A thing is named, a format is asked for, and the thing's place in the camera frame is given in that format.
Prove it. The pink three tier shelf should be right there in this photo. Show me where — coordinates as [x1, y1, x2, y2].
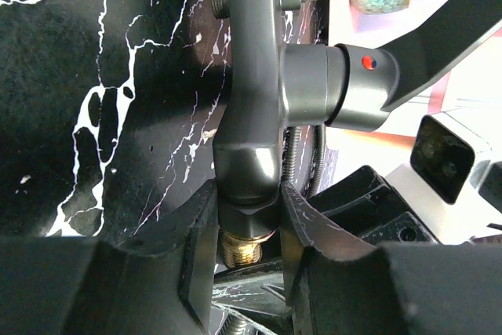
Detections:
[325, 0, 502, 147]

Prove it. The grey flexible metal hose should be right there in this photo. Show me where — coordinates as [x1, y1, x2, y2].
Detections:
[280, 125, 329, 335]

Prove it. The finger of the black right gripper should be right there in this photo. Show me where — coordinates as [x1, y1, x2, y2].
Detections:
[307, 166, 438, 245]
[212, 260, 293, 334]

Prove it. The dark grey faucet mixer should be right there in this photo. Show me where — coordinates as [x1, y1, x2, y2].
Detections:
[211, 0, 502, 269]

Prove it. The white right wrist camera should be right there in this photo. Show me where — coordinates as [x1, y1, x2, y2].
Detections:
[410, 108, 501, 205]

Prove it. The black marble pattern mat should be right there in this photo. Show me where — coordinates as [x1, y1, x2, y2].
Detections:
[0, 0, 340, 238]

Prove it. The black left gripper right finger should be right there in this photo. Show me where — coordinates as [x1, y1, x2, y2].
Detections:
[280, 184, 501, 334]

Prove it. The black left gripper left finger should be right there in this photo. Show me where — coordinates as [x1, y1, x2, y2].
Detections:
[1, 181, 218, 334]

